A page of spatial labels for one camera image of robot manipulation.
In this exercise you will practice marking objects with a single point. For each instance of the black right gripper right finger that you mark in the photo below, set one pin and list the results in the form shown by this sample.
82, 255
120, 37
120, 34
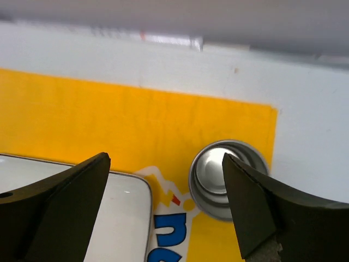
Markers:
276, 222

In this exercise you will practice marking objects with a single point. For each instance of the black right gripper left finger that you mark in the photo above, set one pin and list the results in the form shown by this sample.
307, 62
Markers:
53, 219

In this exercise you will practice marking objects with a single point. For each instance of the white rectangular plate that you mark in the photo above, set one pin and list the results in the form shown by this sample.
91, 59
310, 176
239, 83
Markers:
121, 230

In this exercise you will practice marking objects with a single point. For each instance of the metal cup with paper sleeve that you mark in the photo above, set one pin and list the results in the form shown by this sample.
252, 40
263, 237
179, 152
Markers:
206, 178

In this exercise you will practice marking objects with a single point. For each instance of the yellow Pikachu cloth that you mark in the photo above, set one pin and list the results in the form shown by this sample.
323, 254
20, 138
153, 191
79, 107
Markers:
153, 133

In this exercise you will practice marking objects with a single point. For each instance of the aluminium table frame rail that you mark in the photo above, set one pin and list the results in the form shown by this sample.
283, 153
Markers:
196, 43

